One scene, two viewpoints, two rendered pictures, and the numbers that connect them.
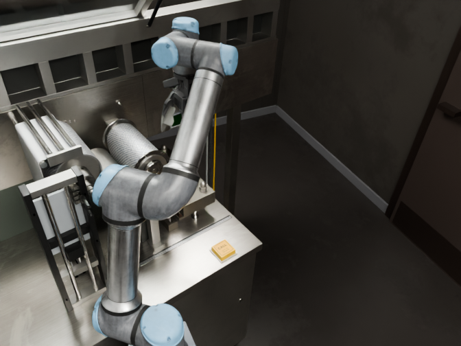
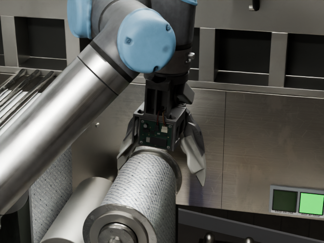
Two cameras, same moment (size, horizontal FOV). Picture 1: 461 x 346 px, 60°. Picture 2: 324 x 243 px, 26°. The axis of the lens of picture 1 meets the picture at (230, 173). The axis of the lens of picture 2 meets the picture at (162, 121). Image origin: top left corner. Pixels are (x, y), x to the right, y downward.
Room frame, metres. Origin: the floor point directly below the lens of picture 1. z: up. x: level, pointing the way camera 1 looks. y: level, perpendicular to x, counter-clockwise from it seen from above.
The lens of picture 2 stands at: (0.48, -0.66, 2.00)
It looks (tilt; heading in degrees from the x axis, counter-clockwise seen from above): 24 degrees down; 52
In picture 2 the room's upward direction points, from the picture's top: straight up
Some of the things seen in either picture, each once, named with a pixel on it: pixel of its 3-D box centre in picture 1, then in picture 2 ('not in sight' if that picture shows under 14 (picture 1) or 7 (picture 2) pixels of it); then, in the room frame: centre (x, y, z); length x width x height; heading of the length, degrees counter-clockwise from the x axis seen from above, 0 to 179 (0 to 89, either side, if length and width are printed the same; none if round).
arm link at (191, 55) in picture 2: (186, 64); (168, 57); (1.13, 0.15, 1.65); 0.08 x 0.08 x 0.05
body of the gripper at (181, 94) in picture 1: (186, 90); (162, 106); (1.11, 0.15, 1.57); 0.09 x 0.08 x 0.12; 35
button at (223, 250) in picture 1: (223, 250); not in sight; (1.04, 0.01, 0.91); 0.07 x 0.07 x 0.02; 40
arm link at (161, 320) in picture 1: (161, 331); not in sight; (0.60, 0.18, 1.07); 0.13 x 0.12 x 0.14; 74
